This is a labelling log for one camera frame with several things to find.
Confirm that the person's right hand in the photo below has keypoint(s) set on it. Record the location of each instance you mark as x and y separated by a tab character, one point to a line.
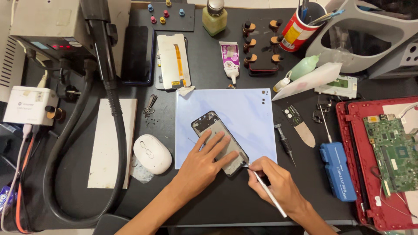
277	182

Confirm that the person's left hand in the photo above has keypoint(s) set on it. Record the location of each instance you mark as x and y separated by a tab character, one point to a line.
199	169

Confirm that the silver metal scraper tool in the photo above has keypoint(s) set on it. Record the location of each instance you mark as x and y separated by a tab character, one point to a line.
272	197

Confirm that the black phone frame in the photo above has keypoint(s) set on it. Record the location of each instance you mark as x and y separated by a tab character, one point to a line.
209	125

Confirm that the black precision screwdriver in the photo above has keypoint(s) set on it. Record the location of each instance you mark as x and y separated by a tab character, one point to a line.
284	142

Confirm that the white computer mouse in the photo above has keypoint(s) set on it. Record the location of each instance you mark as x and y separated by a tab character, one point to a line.
152	153

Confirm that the clear plastic wrap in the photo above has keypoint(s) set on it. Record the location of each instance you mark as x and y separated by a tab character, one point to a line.
140	171

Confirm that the black card pry tool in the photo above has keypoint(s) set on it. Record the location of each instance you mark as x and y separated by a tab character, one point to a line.
298	125

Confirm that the pile of small screws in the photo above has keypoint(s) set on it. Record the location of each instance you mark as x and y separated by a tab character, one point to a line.
152	122

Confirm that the light blue work plate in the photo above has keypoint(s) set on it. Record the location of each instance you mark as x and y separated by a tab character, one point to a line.
241	117

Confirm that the white tissue piece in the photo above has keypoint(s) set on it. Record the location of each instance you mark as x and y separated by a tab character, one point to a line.
186	90

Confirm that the silver nail clipper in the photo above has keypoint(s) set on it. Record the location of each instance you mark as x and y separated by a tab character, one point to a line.
151	104

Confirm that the red laptop case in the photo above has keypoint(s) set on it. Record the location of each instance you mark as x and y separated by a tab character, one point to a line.
356	156

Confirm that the black laptop hinge parts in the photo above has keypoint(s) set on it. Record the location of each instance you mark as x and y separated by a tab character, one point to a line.
321	109

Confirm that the white rectangular tile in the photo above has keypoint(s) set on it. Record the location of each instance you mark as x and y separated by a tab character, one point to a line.
112	143

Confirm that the small white bottle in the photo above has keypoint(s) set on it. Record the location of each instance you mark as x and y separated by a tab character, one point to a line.
280	84

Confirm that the white plastic bag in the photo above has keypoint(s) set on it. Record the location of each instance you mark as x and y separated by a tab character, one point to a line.
310	80

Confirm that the white screen with orange flex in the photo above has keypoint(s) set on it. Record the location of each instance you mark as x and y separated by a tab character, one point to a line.
169	62

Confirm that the purple white glue tube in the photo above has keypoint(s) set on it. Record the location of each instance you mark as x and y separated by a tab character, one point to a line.
230	58

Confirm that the white touchpad module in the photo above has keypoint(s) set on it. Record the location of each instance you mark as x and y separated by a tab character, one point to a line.
341	86

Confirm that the green laptop motherboard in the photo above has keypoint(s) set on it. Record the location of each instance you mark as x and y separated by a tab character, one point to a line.
392	153

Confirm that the green squeeze bottle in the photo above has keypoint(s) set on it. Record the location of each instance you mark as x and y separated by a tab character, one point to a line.
303	67

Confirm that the black smartphone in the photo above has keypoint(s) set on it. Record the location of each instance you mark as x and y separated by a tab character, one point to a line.
137	55

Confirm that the black red clamped phone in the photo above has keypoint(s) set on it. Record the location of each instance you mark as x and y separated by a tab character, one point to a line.
263	49

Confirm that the group of wooden phone clamps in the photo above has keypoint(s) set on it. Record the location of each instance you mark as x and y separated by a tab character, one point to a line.
249	42

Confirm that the green glass pump bottle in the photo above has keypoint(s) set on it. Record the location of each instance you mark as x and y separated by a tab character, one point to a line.
214	21

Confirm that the black power plug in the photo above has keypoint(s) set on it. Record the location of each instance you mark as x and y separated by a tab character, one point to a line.
70	93

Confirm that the red can tool holder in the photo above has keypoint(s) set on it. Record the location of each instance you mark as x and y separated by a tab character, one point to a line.
295	32

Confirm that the black plate with coloured knobs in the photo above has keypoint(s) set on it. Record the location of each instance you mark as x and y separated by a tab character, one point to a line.
176	19

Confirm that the brush with blue tip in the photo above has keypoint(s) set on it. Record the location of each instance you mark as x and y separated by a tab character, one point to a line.
326	17

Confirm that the blue tweezers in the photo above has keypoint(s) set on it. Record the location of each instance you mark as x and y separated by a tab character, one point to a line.
304	11

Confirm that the white charger box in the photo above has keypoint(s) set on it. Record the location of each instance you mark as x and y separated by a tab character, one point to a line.
29	104

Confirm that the grey plastic stand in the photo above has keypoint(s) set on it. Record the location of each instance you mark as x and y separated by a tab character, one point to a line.
365	19

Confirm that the blue printed packet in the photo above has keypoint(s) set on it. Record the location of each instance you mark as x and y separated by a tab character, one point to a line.
6	197

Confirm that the grey hot air station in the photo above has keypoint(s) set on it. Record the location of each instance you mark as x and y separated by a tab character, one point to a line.
45	22

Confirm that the white vented appliance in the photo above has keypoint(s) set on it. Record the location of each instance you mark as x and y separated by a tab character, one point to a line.
9	55

